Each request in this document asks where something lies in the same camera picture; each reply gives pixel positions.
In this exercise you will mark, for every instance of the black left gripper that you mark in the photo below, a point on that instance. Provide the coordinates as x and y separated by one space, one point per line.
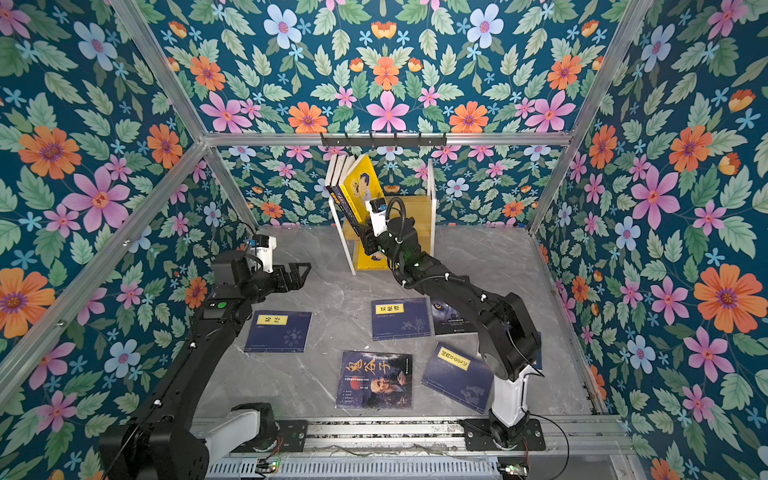
283 285

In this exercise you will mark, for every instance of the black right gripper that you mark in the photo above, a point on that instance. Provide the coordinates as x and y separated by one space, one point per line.
369 238

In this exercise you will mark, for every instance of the dark blue paperback book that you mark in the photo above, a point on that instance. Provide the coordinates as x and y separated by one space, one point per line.
341 199

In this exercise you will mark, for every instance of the yellow cartoon boy book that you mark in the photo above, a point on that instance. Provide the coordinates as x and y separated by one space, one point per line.
361 184

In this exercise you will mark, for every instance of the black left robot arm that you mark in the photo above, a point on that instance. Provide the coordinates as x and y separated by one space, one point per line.
158 442

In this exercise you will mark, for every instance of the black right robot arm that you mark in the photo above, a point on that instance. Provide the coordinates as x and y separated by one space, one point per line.
508 340

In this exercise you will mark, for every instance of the yellow book on lower shelf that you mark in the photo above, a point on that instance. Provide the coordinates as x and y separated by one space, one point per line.
364 262

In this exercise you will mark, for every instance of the navy book left side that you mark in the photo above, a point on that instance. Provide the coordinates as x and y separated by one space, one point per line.
278 332

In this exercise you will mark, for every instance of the book standing on shelf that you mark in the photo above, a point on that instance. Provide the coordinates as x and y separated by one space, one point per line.
335 161

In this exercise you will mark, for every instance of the navy book yellow label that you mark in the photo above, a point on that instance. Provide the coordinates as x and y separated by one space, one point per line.
403 318

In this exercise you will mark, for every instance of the black wolf cover book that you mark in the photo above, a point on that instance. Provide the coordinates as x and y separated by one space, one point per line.
447 321

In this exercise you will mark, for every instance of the dark portrait cover book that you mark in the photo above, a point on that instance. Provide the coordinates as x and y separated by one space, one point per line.
373 380

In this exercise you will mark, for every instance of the navy book tilted front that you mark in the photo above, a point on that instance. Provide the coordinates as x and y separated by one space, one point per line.
458 376

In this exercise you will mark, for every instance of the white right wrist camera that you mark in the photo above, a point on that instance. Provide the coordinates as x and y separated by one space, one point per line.
377 209

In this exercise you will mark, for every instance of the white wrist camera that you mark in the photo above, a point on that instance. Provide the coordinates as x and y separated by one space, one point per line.
377 209
262 247

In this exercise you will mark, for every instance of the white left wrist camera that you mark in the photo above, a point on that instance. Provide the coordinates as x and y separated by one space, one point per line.
262 247

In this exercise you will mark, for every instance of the white frame wooden bookshelf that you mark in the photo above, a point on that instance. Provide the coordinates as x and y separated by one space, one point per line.
421 206

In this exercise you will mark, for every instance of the metal coat hook rail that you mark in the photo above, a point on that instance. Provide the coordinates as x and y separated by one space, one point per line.
372 141

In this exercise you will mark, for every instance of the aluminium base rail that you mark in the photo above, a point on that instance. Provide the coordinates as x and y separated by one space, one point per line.
449 447

